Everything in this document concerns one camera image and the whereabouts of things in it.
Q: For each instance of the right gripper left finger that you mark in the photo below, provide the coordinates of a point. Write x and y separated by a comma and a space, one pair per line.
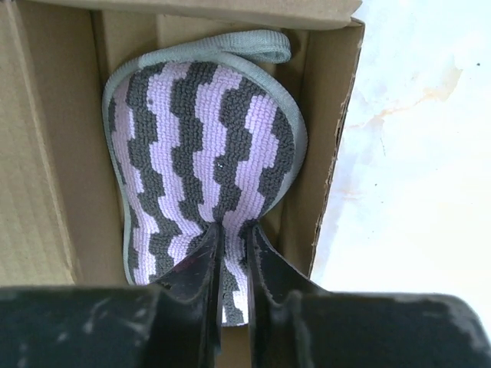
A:
173, 322

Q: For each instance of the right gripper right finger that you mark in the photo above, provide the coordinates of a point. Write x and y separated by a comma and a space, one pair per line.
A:
295, 323

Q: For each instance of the brown cardboard express box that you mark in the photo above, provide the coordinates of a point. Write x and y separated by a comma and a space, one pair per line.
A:
62, 216

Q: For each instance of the purple grey striped cloth pad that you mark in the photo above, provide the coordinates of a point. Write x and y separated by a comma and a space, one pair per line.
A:
199, 133

